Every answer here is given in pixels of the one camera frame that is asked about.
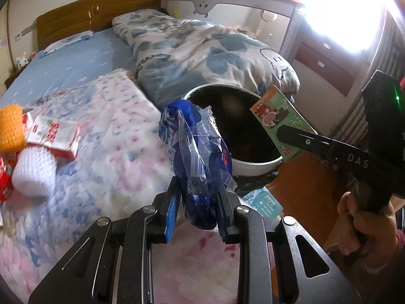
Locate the blue bed sheet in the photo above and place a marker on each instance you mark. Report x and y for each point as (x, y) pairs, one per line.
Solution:
(79, 63)

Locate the ribbed radiator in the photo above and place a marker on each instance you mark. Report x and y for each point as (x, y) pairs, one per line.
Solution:
(376, 57)

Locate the white sponge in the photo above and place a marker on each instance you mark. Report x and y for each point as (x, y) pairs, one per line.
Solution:
(33, 172)

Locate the teal box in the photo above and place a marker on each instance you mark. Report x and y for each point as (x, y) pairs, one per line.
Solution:
(265, 204)

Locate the wooden headboard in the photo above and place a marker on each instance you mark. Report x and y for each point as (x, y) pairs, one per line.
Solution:
(95, 9)

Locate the blue plastic wrapper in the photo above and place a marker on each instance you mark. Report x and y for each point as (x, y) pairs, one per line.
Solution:
(189, 152)

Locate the white round basin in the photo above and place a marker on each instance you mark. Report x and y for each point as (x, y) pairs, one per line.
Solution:
(243, 126)

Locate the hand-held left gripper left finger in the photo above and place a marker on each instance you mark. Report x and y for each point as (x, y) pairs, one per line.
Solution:
(172, 209)

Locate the red packet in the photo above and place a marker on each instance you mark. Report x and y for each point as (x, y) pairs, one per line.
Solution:
(4, 180)

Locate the white and brown dresser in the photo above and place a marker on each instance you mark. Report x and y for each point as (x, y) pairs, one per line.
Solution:
(329, 60)

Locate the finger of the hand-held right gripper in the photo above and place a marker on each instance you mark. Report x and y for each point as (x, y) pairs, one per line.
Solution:
(303, 142)

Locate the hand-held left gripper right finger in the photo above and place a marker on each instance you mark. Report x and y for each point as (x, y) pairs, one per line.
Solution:
(223, 217)

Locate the wall switch panel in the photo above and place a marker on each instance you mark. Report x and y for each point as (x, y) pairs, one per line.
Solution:
(19, 36)

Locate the blue patterned pillow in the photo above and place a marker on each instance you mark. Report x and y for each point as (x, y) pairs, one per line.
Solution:
(66, 42)

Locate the cloud print quilt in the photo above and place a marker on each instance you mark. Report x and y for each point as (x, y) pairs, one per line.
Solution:
(196, 50)

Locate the dark wooden nightstand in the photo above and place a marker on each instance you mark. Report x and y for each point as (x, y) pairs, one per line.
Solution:
(11, 79)

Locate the grey baby crib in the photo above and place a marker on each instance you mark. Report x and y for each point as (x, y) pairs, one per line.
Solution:
(240, 6)

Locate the red and white box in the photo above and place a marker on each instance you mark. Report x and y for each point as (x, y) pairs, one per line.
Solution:
(52, 136)

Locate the person's right hand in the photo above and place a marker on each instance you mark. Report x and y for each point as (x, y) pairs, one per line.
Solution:
(370, 231)

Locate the green printed carton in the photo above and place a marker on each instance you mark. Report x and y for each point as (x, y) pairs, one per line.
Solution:
(272, 110)

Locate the orange sponge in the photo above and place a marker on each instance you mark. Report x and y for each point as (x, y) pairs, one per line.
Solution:
(11, 129)

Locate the floral blanket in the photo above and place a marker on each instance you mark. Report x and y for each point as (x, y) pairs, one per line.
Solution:
(104, 152)

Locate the white rabbit toy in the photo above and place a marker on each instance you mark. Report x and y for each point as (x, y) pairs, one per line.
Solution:
(21, 60)

